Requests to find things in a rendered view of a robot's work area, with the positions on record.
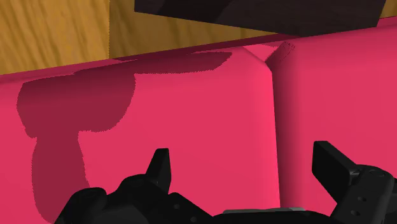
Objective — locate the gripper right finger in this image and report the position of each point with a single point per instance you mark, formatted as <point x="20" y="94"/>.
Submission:
<point x="356" y="186"/>

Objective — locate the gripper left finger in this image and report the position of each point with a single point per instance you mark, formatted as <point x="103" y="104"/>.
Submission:
<point x="145" y="195"/>

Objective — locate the pink sofa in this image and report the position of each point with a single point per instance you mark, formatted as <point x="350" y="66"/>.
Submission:
<point x="201" y="130"/>

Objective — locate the dark robot stand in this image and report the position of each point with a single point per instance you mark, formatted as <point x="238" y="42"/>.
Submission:
<point x="279" y="14"/>

